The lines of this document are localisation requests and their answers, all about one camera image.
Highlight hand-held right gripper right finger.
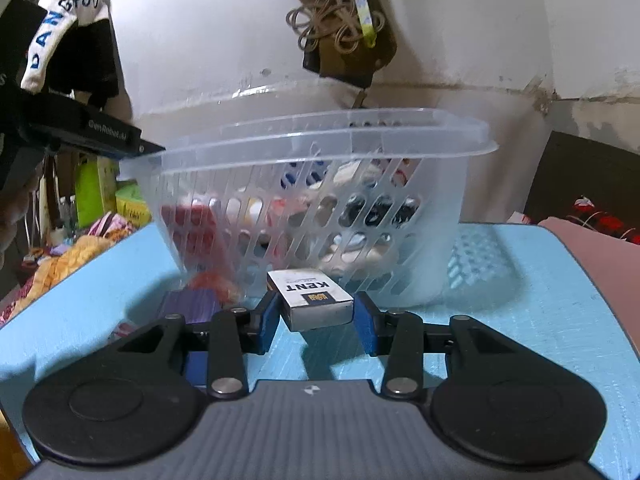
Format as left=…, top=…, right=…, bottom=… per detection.
left=352, top=292, right=531, bottom=402

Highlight white and black hanging jacket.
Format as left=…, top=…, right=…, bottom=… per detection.
left=20, top=0, right=122, bottom=112

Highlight pink pillow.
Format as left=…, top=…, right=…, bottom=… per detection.
left=537, top=216, right=640, bottom=352

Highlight brown knotted cord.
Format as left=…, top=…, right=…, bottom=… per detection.
left=286, top=0, right=386, bottom=55

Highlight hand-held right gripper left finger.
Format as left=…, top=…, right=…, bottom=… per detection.
left=102, top=292, right=281, bottom=401

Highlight dark wooden headboard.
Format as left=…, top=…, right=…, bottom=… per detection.
left=522, top=130, right=640, bottom=247

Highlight green lidded box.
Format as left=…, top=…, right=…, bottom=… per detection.
left=114, top=182, right=154, bottom=226

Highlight red plaid pillow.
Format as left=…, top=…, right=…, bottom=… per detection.
left=567, top=194, right=640, bottom=247

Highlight person's left hand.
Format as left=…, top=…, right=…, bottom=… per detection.
left=0, top=180, right=42, bottom=264

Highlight white cigarette pack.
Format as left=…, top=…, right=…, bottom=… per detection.
left=266, top=268, right=356, bottom=333

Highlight orange red snack packet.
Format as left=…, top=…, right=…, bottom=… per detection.
left=187, top=269, right=244, bottom=309

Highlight green paper bag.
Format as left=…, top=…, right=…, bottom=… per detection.
left=73, top=157, right=119, bottom=229

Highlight clear packet with red print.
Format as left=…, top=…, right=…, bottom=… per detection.
left=164, top=202, right=222, bottom=272

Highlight yellow green lanyard strap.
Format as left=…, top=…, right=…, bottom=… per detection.
left=344, top=0, right=379, bottom=49

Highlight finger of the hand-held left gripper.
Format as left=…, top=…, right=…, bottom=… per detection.
left=120, top=127, right=167, bottom=162

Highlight brown hanging bag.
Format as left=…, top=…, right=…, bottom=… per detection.
left=301, top=0, right=399, bottom=89

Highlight orange blanket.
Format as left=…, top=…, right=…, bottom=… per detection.
left=9, top=234, right=113, bottom=313

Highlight purple box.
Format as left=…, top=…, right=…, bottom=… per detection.
left=158, top=289, right=222, bottom=325

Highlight colourful patterned cloth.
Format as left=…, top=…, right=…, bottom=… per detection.
left=0, top=211, right=137, bottom=327

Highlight clear plastic basket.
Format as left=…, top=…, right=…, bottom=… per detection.
left=131, top=107, right=500, bottom=309

